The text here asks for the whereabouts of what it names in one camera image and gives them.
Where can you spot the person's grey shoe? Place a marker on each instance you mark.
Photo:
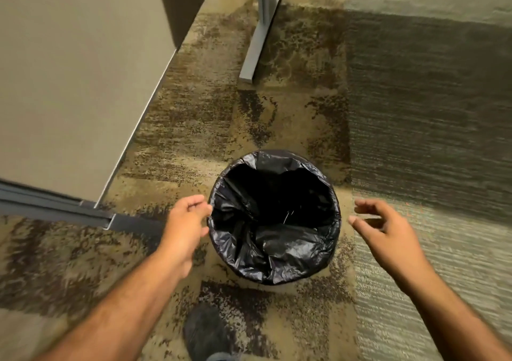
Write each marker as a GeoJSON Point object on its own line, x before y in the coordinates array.
{"type": "Point", "coordinates": [208, 334]}

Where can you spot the beige cubicle partition panel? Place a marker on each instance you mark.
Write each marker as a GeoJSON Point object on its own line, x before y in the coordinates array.
{"type": "Point", "coordinates": [76, 81]}

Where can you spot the person's left thumb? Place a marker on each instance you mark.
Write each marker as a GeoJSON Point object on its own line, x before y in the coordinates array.
{"type": "Point", "coordinates": [200, 217]}

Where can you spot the person's left forearm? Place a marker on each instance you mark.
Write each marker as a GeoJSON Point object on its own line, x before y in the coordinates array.
{"type": "Point", "coordinates": [108, 312]}

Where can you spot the person's right thumb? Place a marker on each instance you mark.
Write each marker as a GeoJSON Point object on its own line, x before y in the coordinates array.
{"type": "Point", "coordinates": [366, 225]}

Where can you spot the grey metal desk leg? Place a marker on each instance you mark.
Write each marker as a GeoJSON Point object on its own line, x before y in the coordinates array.
{"type": "Point", "coordinates": [262, 29]}

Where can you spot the person's right forearm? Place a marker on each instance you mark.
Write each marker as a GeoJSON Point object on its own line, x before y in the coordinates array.
{"type": "Point", "coordinates": [456, 320]}

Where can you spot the grey partition base rail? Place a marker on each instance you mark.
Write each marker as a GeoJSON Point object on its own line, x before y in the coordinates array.
{"type": "Point", "coordinates": [56, 209]}

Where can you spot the black trash bag liner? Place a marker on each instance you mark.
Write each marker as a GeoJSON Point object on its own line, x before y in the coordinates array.
{"type": "Point", "coordinates": [275, 217]}

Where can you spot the person's left hand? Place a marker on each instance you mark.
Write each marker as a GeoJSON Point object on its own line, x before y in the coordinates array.
{"type": "Point", "coordinates": [184, 231]}

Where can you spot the person's right hand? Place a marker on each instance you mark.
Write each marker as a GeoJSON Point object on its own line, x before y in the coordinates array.
{"type": "Point", "coordinates": [394, 241]}

